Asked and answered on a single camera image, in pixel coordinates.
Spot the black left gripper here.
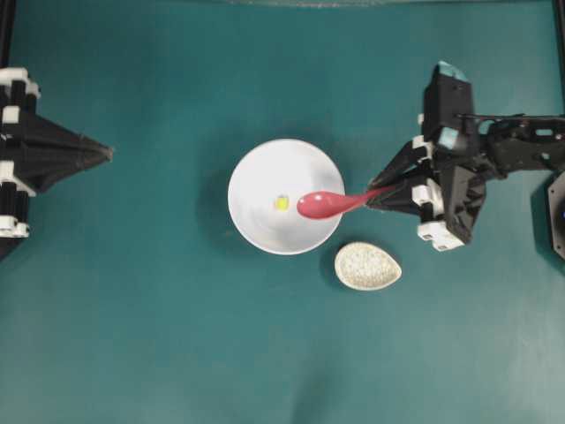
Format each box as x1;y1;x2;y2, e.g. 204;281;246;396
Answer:
1;67;113;259

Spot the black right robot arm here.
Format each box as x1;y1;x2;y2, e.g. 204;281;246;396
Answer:
1;107;564;251

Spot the red spoon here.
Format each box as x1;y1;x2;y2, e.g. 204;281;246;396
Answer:
297;185;396;220

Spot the speckled egg-shaped dish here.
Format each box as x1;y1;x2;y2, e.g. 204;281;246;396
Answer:
335;242;403;292

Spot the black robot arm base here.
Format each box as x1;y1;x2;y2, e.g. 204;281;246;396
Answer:
546;173;565;260

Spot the white round bowl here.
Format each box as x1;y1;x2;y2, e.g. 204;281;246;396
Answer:
227;139;345;255

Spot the yellow hexagonal prism block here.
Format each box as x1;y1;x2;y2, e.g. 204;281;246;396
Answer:
275;195;290;211

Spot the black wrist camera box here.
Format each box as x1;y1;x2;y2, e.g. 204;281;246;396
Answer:
421;61;478;156

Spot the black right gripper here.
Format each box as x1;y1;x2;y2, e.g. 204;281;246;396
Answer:
366;135;486;252

